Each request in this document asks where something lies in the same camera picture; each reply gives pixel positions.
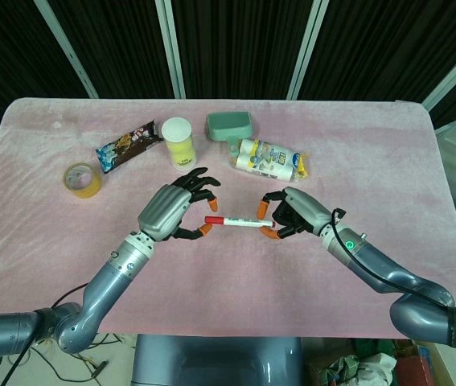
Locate packaged white bag rolls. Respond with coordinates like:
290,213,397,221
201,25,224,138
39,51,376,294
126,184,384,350
229,138,313,181

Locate crumpled white plastic bag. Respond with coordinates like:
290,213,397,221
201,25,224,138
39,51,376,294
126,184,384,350
323,353,397,386

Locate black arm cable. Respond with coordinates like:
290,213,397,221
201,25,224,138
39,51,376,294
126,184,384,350
331,207,456,310

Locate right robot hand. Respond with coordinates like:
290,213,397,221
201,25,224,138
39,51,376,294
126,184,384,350
257,187,333,241

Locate clear tennis ball tube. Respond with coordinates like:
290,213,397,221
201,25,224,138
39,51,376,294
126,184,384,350
160,117,199,173

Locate yellow tennis ball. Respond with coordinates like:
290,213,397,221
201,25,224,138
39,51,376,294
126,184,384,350
170,150,197,170
166,134,195,157

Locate pink table cloth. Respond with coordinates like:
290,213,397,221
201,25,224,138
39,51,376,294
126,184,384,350
0,98,456,339

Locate yellow tape roll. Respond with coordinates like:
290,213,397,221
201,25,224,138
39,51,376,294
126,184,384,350
63,162,103,201

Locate black curtain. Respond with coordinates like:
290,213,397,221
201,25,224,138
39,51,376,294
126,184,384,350
0,0,456,133

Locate white marker pen body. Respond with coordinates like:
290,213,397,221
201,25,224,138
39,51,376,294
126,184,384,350
223,216,277,228

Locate white metal frame post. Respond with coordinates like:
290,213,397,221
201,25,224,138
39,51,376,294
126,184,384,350
286,0,330,101
156,0,187,100
420,39,456,117
34,0,100,100

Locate brown snack bag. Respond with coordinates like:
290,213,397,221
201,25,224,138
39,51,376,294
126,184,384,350
95,118,163,175

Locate grey robot torso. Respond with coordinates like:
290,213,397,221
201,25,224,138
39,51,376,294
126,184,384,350
130,333,305,386

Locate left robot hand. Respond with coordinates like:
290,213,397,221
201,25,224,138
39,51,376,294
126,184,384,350
137,167,223,242

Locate red cardboard box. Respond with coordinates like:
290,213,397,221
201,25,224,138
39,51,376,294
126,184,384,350
394,347,433,386

